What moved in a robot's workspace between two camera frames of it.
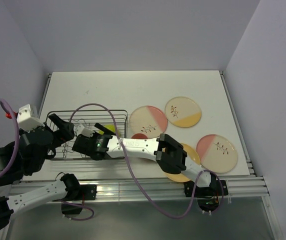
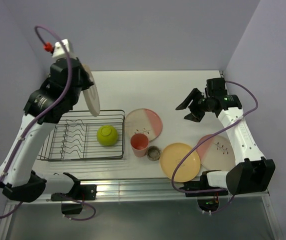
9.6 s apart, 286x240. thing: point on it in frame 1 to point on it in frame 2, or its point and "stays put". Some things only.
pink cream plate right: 216,153 stays put
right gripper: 100,126 to 195,95
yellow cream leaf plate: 183,112 to 90,95
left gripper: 62,124 to 86,82
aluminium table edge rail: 127,190 stays put
